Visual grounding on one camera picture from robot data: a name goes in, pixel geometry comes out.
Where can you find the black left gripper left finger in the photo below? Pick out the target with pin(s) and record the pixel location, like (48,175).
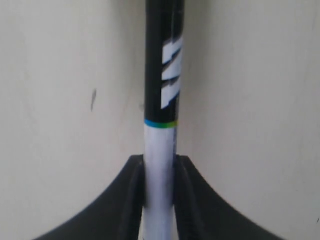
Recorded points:
(115,215)

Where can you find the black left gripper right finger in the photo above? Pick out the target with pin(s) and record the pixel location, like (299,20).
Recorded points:
(201,214)

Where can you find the black white marker pen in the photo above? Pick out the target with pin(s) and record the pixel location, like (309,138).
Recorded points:
(164,51)

